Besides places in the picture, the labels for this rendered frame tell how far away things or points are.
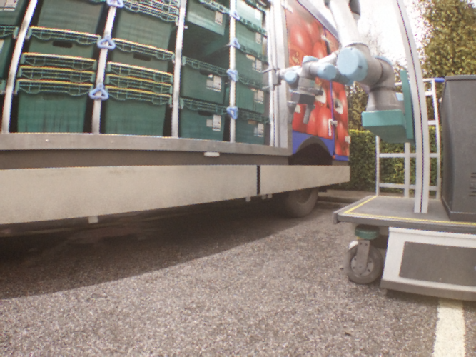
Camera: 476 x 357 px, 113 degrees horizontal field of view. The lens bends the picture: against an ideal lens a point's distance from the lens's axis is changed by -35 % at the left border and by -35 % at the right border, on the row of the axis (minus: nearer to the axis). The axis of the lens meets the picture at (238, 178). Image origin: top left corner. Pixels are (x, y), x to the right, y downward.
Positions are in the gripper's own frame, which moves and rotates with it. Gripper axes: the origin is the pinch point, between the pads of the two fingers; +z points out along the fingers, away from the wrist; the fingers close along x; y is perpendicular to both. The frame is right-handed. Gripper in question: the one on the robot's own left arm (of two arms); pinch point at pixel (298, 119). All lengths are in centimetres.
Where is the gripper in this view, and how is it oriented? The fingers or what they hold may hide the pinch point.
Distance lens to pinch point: 120.9
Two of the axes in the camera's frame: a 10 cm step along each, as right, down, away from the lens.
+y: -6.1, -4.3, 6.7
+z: -1.5, 8.9, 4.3
